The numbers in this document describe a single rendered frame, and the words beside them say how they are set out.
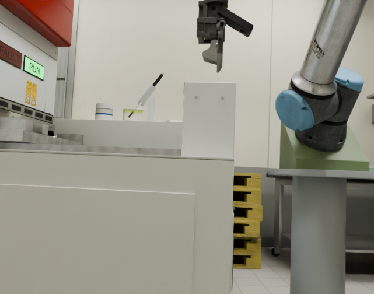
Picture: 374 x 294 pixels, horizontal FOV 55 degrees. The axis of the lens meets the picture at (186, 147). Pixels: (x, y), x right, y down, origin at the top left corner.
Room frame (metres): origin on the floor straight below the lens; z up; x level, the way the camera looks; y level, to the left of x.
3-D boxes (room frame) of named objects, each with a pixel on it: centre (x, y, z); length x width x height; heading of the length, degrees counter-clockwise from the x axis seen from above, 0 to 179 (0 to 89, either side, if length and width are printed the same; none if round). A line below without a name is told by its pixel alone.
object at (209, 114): (0.91, -0.07, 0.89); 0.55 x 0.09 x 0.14; 174
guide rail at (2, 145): (0.89, 0.24, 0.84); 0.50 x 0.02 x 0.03; 84
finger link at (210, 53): (1.02, -0.06, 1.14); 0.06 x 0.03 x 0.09; 84
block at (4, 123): (0.89, 0.43, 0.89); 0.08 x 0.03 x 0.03; 84
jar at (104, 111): (1.46, 0.35, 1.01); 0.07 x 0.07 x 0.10
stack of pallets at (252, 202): (3.47, -0.11, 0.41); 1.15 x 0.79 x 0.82; 93
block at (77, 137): (1.21, 0.40, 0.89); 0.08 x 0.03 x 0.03; 84
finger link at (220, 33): (1.01, -0.08, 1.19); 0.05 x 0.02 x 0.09; 174
